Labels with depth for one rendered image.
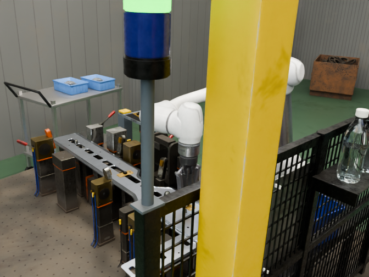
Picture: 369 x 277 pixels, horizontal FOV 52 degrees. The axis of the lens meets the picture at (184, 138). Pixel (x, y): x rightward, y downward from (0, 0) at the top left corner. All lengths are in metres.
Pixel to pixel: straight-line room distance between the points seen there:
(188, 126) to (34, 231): 1.10
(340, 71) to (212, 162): 7.27
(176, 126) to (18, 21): 3.39
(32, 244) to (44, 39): 3.14
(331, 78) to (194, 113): 6.59
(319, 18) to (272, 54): 8.85
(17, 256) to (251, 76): 1.64
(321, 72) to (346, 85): 0.52
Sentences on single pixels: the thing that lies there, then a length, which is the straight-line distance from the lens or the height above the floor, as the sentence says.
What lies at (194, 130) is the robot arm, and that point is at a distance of 1.45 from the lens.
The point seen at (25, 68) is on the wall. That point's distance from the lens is 4.71.
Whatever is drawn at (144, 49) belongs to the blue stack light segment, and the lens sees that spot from 0.54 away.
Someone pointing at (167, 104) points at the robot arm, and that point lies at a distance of 1.56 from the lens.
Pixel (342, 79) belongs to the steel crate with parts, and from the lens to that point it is 7.90.
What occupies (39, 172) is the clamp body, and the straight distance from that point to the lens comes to 2.41.
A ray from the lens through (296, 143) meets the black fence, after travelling 1.00.
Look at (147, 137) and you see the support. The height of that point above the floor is 1.68.
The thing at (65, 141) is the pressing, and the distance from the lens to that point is 2.45.
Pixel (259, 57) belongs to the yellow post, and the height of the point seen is 1.81.
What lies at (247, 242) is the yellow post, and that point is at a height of 1.47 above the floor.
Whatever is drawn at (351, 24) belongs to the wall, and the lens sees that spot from 9.23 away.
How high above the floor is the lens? 1.90
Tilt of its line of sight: 22 degrees down
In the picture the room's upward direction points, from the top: 2 degrees clockwise
